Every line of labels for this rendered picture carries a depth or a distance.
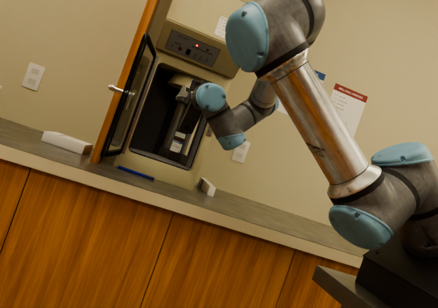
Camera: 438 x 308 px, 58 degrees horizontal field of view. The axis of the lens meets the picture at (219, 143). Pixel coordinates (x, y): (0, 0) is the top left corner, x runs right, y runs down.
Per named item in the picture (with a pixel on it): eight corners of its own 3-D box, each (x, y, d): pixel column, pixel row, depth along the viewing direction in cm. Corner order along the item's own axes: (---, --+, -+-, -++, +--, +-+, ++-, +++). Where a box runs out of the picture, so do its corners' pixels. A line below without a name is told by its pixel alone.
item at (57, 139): (52, 140, 159) (55, 131, 159) (90, 154, 160) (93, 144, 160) (40, 140, 147) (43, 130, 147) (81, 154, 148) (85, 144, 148)
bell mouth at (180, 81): (165, 84, 169) (169, 72, 170) (203, 99, 174) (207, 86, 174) (169, 81, 152) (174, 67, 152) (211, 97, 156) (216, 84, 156)
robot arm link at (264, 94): (317, -45, 81) (255, 92, 124) (280, -28, 76) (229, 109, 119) (358, -9, 78) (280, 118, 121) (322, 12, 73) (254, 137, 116)
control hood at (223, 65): (154, 47, 149) (163, 23, 149) (233, 79, 157) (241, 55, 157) (156, 42, 138) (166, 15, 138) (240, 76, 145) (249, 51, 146)
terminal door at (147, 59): (120, 154, 147) (156, 53, 148) (101, 158, 117) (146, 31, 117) (118, 154, 147) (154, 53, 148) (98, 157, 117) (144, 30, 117)
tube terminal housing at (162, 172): (114, 158, 173) (173, -7, 174) (184, 181, 180) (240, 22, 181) (112, 165, 149) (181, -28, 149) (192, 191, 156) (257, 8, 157)
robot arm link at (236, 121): (261, 131, 112) (243, 97, 110) (232, 152, 107) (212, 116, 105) (247, 133, 119) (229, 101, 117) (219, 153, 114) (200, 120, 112)
